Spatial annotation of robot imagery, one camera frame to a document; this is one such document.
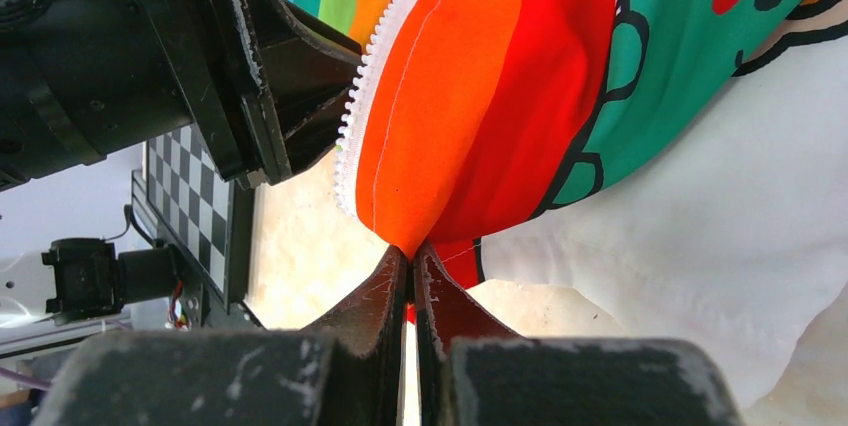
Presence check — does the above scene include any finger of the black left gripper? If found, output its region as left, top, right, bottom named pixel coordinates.
left=230, top=0, right=361, bottom=175

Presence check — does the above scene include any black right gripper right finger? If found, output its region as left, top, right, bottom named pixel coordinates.
left=413, top=244, right=742, bottom=425

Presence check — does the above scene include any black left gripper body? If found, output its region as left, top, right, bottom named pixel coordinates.
left=1, top=0, right=292, bottom=190

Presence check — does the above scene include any black white checkerboard mat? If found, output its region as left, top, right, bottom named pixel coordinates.
left=131, top=126, right=255, bottom=306

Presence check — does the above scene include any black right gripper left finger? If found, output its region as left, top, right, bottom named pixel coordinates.
left=34, top=247, right=408, bottom=425

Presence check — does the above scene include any rainbow and white kids jacket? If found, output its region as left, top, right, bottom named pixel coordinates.
left=286, top=0, right=847, bottom=408

